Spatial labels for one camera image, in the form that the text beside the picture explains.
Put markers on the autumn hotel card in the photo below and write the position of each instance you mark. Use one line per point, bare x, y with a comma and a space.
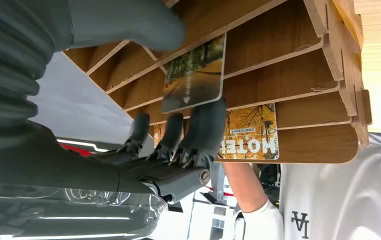
251, 136

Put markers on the black device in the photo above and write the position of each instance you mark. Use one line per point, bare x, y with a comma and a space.
270, 182

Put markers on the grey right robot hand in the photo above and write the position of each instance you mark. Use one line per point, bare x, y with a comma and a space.
61, 172

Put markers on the orange picture card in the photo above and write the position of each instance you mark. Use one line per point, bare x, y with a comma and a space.
159, 132

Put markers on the person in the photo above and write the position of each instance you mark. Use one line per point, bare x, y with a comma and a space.
343, 198

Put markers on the red and white object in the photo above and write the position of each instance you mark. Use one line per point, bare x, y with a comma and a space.
78, 147

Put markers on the wooden slotted card rack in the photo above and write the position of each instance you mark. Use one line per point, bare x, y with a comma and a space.
293, 66

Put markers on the right arm ribbed grey sleeve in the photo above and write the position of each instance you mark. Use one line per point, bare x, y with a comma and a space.
5, 66

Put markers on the white machine with grey stand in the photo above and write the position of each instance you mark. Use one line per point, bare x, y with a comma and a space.
210, 215

